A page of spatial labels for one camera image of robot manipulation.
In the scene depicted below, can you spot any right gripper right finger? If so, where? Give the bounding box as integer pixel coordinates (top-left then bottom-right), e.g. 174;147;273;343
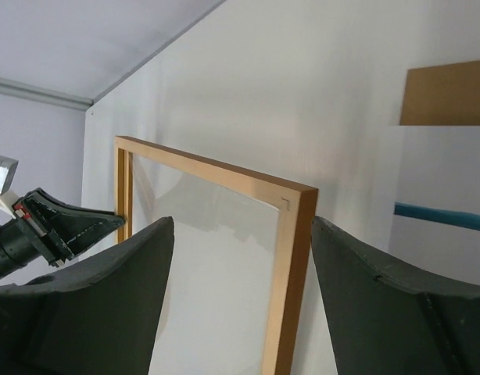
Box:
311;217;480;374

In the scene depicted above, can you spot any wooden picture frame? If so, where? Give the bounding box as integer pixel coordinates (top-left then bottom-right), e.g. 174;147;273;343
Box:
114;136;318;374

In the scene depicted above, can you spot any left aluminium corner post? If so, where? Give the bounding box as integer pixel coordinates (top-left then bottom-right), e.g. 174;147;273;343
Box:
0;78;94;111

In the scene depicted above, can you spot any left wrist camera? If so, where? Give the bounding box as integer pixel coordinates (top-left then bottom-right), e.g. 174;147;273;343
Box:
0;155;19;217

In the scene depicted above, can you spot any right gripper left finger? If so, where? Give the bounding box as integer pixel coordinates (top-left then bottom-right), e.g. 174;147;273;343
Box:
0;216;174;374

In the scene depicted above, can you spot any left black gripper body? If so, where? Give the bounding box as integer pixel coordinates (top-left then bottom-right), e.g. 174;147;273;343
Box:
0;219;41;280

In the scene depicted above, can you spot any clear acrylic sheet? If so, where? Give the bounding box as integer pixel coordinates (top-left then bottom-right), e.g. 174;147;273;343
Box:
133;156;278;374

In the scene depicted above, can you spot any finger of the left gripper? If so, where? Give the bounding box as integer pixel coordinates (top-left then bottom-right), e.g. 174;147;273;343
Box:
13;188;125;266

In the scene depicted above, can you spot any brown frame backing board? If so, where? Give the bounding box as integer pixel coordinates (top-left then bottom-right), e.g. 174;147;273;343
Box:
399;60;480;127

